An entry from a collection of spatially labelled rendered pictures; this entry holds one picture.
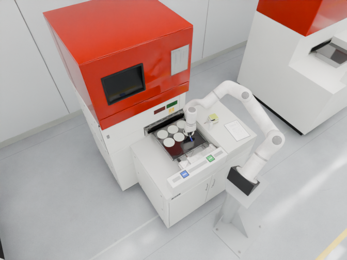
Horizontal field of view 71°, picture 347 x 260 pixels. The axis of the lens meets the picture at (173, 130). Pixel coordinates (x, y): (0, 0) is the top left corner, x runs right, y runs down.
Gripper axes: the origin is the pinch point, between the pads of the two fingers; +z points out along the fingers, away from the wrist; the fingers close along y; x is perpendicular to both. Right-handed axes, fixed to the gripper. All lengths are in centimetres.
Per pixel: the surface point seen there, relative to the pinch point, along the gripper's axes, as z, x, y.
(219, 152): -3.2, 28.6, -15.8
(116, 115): -39, -4, 58
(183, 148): 2.4, 11.7, 10.2
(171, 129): 2.2, -11.8, 13.9
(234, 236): 91, 75, -28
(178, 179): -3.2, 42.3, 24.0
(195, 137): 2.4, 4.4, -4.6
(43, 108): 57, -136, 151
